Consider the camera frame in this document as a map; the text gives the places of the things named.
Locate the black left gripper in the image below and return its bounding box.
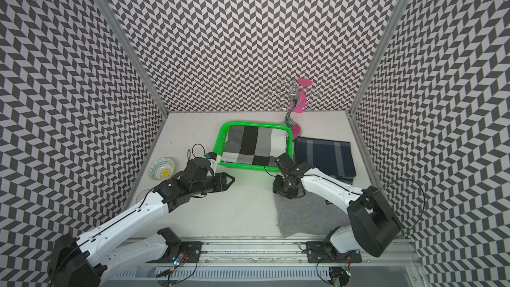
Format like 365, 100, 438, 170
191, 172, 236, 196

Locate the grey fuzzy scarf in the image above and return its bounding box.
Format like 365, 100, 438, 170
274, 193, 350, 237

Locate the black grey block scarf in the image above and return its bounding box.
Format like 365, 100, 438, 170
221, 125, 288, 167

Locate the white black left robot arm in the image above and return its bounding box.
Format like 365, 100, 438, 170
48, 158, 235, 286

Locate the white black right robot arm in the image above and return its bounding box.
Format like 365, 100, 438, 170
273, 153, 403, 260

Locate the green plastic perforated basket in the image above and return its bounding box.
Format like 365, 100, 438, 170
214, 121, 293, 172

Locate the navy plaid folded scarf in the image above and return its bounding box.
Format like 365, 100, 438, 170
294, 137, 357, 185

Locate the blue yellow patterned bowl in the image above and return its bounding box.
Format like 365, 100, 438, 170
147, 157, 175, 182

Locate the chrome pink jewellery stand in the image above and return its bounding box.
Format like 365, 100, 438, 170
269, 78, 316, 140

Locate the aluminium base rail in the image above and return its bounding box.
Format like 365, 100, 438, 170
107, 236, 430, 286

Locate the aluminium corner post right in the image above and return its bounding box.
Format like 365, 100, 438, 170
349, 0, 410, 117

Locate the aluminium corner post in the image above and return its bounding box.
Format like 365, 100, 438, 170
349, 0, 410, 117
94, 0, 168, 118

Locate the aluminium corner post left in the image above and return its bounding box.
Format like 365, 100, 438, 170
94, 0, 168, 118

